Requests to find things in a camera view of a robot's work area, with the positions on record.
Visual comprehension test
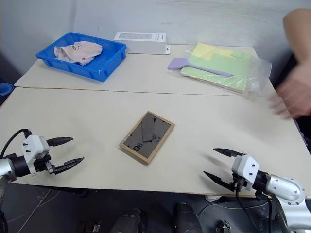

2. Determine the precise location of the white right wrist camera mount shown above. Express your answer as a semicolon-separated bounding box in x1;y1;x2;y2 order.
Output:
230;155;260;191

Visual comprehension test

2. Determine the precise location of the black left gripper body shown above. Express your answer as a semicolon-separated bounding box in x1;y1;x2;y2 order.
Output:
33;154;57;176

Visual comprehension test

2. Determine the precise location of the blue round container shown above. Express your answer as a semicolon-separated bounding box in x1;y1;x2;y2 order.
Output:
0;83;13;97

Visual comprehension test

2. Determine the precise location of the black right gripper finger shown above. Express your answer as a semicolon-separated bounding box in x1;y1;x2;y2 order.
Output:
212;148;247;158
203;170;236;193

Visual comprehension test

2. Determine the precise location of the dark rounded shape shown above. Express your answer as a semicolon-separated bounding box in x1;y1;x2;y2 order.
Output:
113;208;148;233
173;202;204;233

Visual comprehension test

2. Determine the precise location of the wooden picture frame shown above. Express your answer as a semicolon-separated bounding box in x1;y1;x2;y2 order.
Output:
119;110;176;166

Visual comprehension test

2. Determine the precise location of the purple silicone spatula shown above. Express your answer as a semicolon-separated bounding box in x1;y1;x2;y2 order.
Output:
168;57;234;78

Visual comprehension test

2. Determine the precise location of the white cardboard box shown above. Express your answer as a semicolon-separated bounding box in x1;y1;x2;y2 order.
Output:
113;31;171;55

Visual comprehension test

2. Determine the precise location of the green and yellow sheet stack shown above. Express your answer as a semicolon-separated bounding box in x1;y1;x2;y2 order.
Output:
180;42;254;94

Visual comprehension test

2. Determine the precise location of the crumpled beige cloth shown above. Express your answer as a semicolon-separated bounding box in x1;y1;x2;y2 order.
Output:
53;41;104;67

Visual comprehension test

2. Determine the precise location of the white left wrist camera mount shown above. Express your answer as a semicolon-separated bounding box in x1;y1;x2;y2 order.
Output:
21;134;51;176

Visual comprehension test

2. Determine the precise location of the person's bare hand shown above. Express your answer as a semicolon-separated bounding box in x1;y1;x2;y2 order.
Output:
268;60;311;121

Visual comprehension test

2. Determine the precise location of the clear plastic bag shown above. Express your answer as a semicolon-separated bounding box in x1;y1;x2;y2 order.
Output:
167;42;273;102

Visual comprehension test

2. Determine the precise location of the blue plastic bin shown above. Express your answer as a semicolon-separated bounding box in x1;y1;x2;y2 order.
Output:
35;32;127;83

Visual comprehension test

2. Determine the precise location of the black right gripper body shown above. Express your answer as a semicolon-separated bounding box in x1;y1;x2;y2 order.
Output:
229;173;249;193

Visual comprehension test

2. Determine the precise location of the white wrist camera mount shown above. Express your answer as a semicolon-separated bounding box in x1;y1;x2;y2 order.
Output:
21;134;51;176
230;155;260;191

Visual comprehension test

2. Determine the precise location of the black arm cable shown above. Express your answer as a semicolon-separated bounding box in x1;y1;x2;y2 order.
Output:
0;128;33;159
235;183;276;233

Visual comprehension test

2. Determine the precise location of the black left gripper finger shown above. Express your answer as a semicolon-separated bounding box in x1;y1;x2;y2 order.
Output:
46;137;74;147
53;156;85;175

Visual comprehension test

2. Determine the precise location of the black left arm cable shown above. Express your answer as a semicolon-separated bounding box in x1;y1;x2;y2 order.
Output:
0;128;33;159

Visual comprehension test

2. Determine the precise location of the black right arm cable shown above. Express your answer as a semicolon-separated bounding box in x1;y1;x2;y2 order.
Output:
235;183;276;233

